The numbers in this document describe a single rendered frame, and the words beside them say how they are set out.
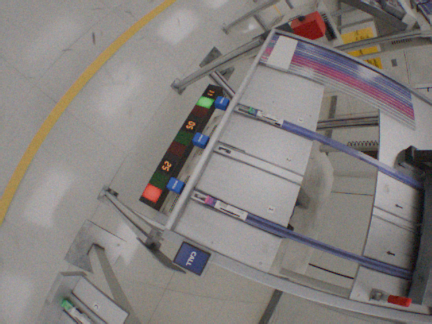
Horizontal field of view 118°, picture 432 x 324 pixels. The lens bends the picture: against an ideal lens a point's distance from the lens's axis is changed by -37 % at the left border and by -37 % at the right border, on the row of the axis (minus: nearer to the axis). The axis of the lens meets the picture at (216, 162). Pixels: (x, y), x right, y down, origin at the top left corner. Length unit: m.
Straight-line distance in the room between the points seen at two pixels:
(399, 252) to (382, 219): 0.09
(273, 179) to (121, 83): 0.94
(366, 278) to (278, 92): 0.47
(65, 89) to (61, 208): 0.56
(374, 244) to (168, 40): 1.36
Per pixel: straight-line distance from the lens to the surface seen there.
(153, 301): 1.41
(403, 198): 0.57
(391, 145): 0.61
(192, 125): 0.48
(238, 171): 0.41
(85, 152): 1.06
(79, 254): 1.14
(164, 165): 0.44
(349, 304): 0.45
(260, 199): 0.39
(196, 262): 0.34
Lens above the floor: 1.05
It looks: 51 degrees down
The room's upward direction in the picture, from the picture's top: 90 degrees clockwise
